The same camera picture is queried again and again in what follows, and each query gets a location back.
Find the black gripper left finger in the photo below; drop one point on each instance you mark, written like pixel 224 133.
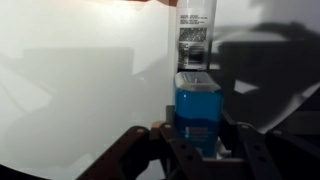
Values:
pixel 140 153

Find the tall white tube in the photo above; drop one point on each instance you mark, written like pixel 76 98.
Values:
pixel 195 20

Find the blue mentos container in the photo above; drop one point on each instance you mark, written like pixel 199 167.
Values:
pixel 198 106

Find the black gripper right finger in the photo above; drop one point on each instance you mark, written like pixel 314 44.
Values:
pixel 266 153

